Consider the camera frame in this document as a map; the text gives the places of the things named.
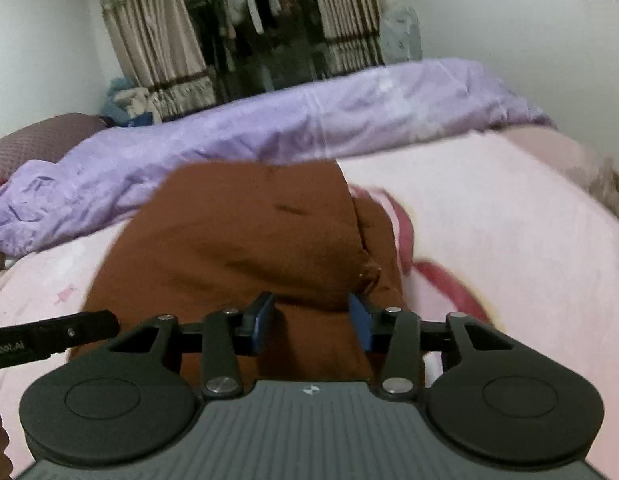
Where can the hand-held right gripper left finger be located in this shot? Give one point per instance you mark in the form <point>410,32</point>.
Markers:
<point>262,325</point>

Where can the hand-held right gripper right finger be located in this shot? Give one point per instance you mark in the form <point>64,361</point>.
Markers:
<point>360,322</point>

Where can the mauve quilted pillow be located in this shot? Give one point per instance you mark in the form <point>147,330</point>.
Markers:
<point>34,142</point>

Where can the brown garment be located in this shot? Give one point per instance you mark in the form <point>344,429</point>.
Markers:
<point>239,235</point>

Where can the closet with hanging clothes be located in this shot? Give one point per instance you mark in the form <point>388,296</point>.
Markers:
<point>259,40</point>

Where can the white covered fan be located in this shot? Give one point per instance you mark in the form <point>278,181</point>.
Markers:
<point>400,35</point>

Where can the blue pile of clothes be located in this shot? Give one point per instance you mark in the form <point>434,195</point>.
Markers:
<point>129,102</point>

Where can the beige fuzzy cloth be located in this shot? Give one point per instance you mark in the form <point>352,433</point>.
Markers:
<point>612,187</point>

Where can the pink red striped cloth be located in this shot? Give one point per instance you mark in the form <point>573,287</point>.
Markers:
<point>439,276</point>

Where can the purple quilt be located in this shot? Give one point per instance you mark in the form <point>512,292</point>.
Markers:
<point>239,125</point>

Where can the beige striped curtain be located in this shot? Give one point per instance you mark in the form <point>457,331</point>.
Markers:
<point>347,10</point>
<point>154,35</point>

